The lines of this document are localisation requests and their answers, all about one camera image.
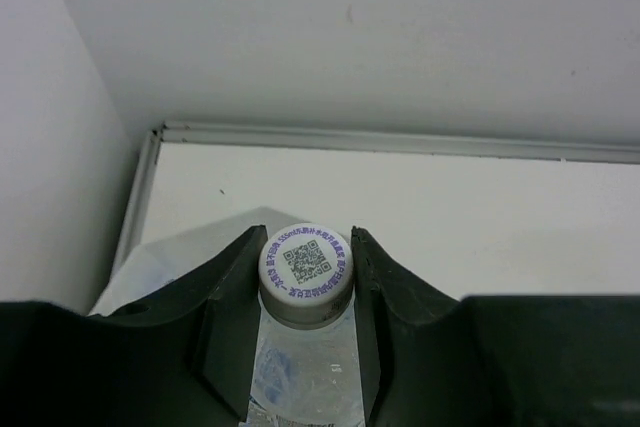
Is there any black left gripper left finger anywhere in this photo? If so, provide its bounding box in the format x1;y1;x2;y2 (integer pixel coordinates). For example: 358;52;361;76
1;226;267;426

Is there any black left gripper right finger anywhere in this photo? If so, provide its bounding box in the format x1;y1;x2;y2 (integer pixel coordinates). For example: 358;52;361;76
351;228;639;426

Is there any clear bottle white label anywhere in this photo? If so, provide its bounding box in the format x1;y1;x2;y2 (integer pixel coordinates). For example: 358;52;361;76
247;223;365;426

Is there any translucent white plastic bin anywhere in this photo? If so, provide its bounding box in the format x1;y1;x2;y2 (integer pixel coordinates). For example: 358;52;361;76
90;207;302;316

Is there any aluminium table frame rail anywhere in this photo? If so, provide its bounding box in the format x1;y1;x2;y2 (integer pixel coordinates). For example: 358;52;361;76
111;121;639;274

